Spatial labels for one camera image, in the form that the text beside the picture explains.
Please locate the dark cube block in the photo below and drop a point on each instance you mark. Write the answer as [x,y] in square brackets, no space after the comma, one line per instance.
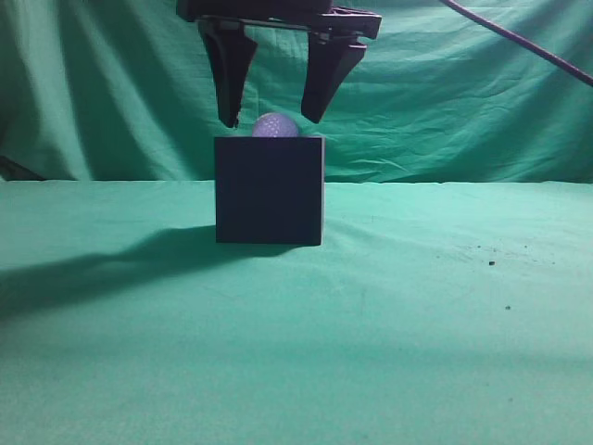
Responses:
[269,190]

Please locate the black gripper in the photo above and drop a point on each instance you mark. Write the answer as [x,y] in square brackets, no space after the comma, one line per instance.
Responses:
[230,51]

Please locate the green table cloth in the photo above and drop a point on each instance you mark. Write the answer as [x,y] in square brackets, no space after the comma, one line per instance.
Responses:
[430,314]

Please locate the white dimpled golf ball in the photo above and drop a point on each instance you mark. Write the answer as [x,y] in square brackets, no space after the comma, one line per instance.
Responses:
[275,124]

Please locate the green backdrop cloth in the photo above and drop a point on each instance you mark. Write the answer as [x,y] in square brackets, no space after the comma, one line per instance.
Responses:
[122,90]

